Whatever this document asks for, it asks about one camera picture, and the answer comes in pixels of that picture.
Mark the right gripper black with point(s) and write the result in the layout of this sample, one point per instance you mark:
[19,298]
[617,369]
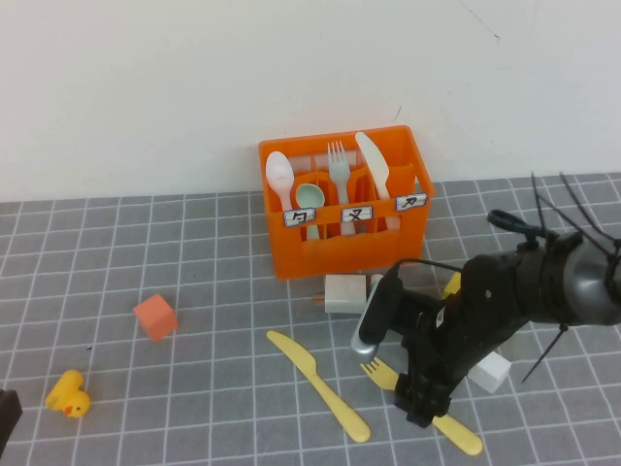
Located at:
[446,344]

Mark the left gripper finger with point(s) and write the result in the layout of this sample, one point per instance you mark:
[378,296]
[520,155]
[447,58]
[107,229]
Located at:
[9,412]

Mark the yellow plastic fork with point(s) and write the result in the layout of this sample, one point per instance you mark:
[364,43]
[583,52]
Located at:
[381,374]

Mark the yellow plastic knife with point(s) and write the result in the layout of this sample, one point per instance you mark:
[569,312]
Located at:
[310,371]

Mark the pale green plastic spoon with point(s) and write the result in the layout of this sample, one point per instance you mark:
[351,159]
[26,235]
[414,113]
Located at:
[310,196]

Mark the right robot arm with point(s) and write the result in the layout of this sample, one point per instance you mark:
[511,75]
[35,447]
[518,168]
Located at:
[582,286]

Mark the orange plastic cutlery holder crate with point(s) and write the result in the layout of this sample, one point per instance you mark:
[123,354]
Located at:
[339,257]

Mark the yellow rubber duck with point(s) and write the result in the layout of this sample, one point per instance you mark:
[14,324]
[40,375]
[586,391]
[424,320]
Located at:
[68,393]

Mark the white cube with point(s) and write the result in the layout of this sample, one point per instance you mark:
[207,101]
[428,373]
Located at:
[490,376]

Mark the yellow cube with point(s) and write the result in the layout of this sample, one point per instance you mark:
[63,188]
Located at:
[453,286]

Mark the black zip tie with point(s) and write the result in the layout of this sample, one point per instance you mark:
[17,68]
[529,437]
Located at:
[543,356]
[577,204]
[538,204]

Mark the white green glue stick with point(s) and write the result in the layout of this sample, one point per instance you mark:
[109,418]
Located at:
[377,279]

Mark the white charger plug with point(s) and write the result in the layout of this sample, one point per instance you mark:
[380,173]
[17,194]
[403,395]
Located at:
[342,293]

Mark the orange cube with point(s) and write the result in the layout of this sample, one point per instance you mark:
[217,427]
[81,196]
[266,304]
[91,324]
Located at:
[155,318]

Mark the white paper label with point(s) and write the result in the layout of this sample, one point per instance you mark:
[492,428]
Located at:
[356,214]
[299,218]
[411,202]

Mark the grey checked tablecloth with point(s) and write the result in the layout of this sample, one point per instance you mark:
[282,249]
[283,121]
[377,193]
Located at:
[194,252]

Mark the grey plastic fork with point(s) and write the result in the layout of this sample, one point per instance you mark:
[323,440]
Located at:
[338,170]

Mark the cream plastic knife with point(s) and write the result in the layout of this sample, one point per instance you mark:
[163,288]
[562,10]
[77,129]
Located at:
[371,155]

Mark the white plastic spoon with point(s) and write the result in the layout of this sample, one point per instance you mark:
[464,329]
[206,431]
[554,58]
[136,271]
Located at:
[279,170]

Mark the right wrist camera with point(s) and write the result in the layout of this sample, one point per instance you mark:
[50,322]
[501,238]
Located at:
[376,315]

